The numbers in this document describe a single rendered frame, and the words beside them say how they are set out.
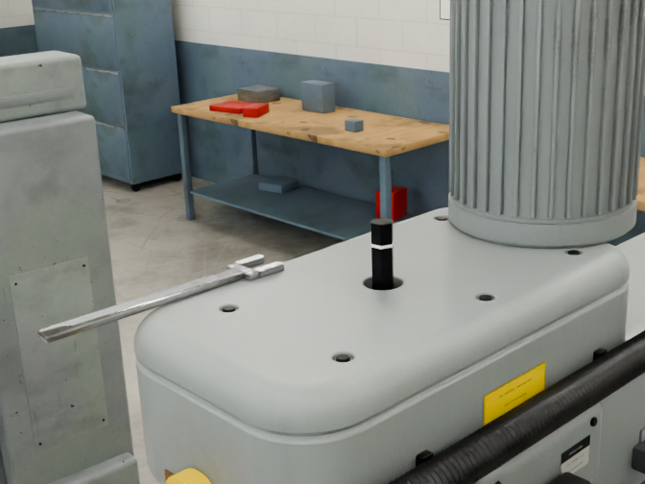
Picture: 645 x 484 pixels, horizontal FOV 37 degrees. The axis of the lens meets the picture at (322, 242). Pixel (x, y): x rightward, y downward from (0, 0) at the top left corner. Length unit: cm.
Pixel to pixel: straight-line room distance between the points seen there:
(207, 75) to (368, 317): 748
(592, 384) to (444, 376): 18
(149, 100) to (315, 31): 179
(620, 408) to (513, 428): 29
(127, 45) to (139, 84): 33
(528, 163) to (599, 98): 9
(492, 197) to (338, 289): 20
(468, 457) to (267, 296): 23
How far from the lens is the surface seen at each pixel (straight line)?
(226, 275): 91
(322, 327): 81
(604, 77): 97
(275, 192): 721
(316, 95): 675
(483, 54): 97
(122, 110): 818
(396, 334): 79
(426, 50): 643
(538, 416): 86
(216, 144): 833
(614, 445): 112
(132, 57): 816
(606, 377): 94
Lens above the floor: 222
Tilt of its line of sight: 19 degrees down
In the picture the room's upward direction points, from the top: 2 degrees counter-clockwise
